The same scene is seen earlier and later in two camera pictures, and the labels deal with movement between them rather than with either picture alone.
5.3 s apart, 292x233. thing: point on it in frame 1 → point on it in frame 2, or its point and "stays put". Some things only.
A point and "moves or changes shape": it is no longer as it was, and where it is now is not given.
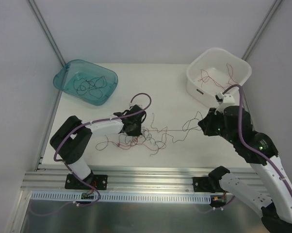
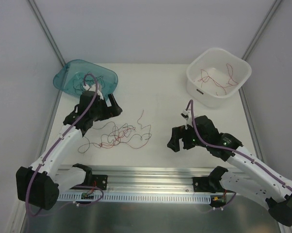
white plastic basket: [213, 72] stays put
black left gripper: [138, 124] → [109, 108]
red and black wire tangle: [149, 140] moves or changes shape
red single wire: [231, 75] stays put
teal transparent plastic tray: [88, 81] stays put
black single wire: [166, 127] → [91, 80]
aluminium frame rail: [130, 179] stays put
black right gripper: [207, 124] → [182, 135]
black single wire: [84, 92] moves or changes shape
